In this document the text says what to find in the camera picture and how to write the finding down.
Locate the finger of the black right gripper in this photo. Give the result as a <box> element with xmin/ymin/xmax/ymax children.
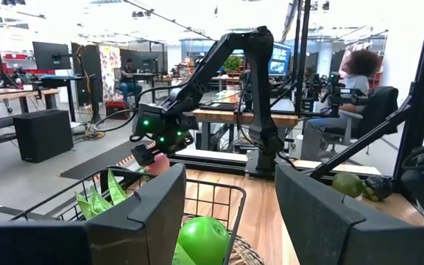
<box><xmin>130</xmin><ymin>143</ymin><xmax>158</xmax><ymax>167</ymax></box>
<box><xmin>170</xmin><ymin>132</ymin><xmax>195</xmax><ymax>152</ymax></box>

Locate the green potted plant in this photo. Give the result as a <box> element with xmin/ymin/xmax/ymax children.
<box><xmin>222</xmin><ymin>54</ymin><xmax>245</xmax><ymax>74</ymax></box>

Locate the lit blue monitor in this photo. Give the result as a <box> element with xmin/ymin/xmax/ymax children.
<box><xmin>268</xmin><ymin>41</ymin><xmax>293</xmax><ymax>77</ymax></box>

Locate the red bag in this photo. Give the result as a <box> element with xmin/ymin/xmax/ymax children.
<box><xmin>105</xmin><ymin>100</ymin><xmax>131</xmax><ymax>121</ymax></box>

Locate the seated person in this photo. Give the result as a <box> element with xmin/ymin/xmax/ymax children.
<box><xmin>300</xmin><ymin>49</ymin><xmax>382</xmax><ymax>161</ymax></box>

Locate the wooden workbench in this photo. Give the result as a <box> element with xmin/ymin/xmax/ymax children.
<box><xmin>192</xmin><ymin>107</ymin><xmax>300</xmax><ymax>152</ymax></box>

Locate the patterned partition panel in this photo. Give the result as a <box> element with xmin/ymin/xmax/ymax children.
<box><xmin>99</xmin><ymin>45</ymin><xmax>122</xmax><ymax>101</ymax></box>

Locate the black office chair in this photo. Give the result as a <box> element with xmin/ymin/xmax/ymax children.
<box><xmin>322</xmin><ymin>85</ymin><xmax>400</xmax><ymax>156</ymax></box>

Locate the black monitor on stand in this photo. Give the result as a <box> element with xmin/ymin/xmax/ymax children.
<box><xmin>32</xmin><ymin>40</ymin><xmax>73</xmax><ymax>71</ymax></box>

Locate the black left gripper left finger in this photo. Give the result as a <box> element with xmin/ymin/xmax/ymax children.
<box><xmin>0</xmin><ymin>163</ymin><xmax>188</xmax><ymax>265</ymax></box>

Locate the black box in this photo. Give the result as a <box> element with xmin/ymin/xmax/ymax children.
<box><xmin>13</xmin><ymin>108</ymin><xmax>74</xmax><ymax>163</ymax></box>

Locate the green leafy vegetable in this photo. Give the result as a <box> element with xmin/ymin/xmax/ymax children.
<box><xmin>74</xmin><ymin>169</ymin><xmax>129</xmax><ymax>222</ymax></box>

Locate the long wooden table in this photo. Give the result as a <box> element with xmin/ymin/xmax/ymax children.
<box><xmin>0</xmin><ymin>87</ymin><xmax>60</xmax><ymax>116</ymax></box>

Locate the distant person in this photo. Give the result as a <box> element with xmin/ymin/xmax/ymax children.
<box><xmin>119</xmin><ymin>58</ymin><xmax>143</xmax><ymax>106</ymax></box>

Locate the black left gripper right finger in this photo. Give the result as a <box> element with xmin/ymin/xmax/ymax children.
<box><xmin>274</xmin><ymin>163</ymin><xmax>424</xmax><ymax>265</ymax></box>

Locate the black wire basket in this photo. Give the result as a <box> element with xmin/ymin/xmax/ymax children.
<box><xmin>11</xmin><ymin>165</ymin><xmax>248</xmax><ymax>265</ymax></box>

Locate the black avocado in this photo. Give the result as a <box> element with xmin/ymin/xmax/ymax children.
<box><xmin>362</xmin><ymin>175</ymin><xmax>394</xmax><ymax>202</ymax></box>

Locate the green apple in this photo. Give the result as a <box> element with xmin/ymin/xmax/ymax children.
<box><xmin>177</xmin><ymin>216</ymin><xmax>231</xmax><ymax>265</ymax></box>

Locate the pink peach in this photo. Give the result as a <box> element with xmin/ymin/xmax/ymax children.
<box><xmin>146</xmin><ymin>153</ymin><xmax>171</xmax><ymax>176</ymax></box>

